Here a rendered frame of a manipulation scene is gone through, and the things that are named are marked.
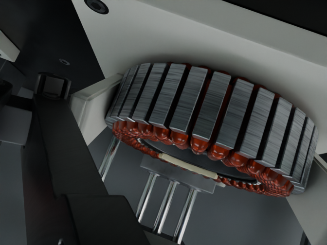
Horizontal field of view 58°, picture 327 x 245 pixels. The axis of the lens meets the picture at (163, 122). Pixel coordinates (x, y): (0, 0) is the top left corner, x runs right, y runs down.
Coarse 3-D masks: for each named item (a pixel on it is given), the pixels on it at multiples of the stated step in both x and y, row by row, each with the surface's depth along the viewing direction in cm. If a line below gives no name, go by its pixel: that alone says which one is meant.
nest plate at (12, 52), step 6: (0, 36) 23; (0, 42) 23; (6, 42) 23; (0, 48) 23; (6, 48) 24; (12, 48) 24; (0, 54) 24; (6, 54) 24; (12, 54) 25; (12, 60) 25
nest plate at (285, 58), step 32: (96, 0) 11; (128, 0) 10; (160, 0) 10; (192, 0) 10; (96, 32) 14; (128, 32) 13; (160, 32) 12; (192, 32) 11; (224, 32) 10; (256, 32) 10; (288, 32) 10; (128, 64) 16; (192, 64) 13; (224, 64) 12; (256, 64) 11; (288, 64) 11; (320, 64) 10; (288, 96) 13; (320, 96) 12; (320, 128) 15
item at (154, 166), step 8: (144, 160) 28; (152, 160) 28; (144, 168) 29; (152, 168) 28; (160, 168) 28; (168, 168) 28; (176, 168) 28; (160, 176) 30; (168, 176) 28; (176, 176) 28; (184, 176) 28; (192, 176) 28; (200, 176) 28; (184, 184) 29; (192, 184) 28; (200, 184) 28; (208, 184) 28; (208, 192) 28
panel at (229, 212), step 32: (32, 96) 43; (0, 160) 41; (96, 160) 41; (128, 160) 41; (0, 192) 40; (128, 192) 40; (160, 192) 40; (224, 192) 41; (0, 224) 39; (192, 224) 40; (224, 224) 40; (256, 224) 40; (288, 224) 40
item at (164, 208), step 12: (156, 180) 30; (144, 192) 30; (168, 192) 30; (192, 192) 30; (144, 204) 29; (168, 204) 30; (192, 204) 30; (156, 216) 30; (180, 216) 30; (144, 228) 31; (156, 228) 29; (180, 228) 29; (156, 240) 20; (168, 240) 22; (180, 240) 29
